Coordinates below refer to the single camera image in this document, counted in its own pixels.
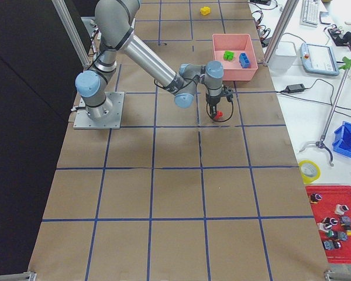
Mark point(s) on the white square box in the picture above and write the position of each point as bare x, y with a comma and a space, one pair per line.
284, 56

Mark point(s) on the blue plastic bin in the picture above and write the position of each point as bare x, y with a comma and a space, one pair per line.
342, 142

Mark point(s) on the red plastic tray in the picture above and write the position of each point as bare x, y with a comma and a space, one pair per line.
331, 207

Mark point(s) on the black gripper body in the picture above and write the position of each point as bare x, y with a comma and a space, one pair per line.
213, 101

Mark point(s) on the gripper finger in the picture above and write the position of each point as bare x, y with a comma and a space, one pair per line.
211, 111
216, 113

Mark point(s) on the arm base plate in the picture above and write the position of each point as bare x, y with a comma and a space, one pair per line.
107, 116

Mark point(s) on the brown paper table mat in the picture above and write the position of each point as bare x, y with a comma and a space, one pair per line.
174, 196

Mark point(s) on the yellow tape roll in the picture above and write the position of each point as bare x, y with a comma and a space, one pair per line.
309, 171

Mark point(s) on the red toy block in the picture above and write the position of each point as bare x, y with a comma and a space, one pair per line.
218, 119

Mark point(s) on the blue toy block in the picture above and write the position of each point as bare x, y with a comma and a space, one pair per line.
244, 60

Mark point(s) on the black power adapter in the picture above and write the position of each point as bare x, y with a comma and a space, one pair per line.
294, 88

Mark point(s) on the green toy block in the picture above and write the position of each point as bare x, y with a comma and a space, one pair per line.
228, 55

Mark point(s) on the white keyboard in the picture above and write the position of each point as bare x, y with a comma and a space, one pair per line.
310, 13

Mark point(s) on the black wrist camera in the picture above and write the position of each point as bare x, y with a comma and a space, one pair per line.
228, 94

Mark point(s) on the pink plastic box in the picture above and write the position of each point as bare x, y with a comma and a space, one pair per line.
237, 43

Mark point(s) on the yellow toy block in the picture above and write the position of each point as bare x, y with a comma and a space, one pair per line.
205, 10

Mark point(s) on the aluminium frame post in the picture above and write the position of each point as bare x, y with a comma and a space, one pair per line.
283, 21

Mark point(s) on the teach pendant tablet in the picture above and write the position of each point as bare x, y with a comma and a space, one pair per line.
318, 59

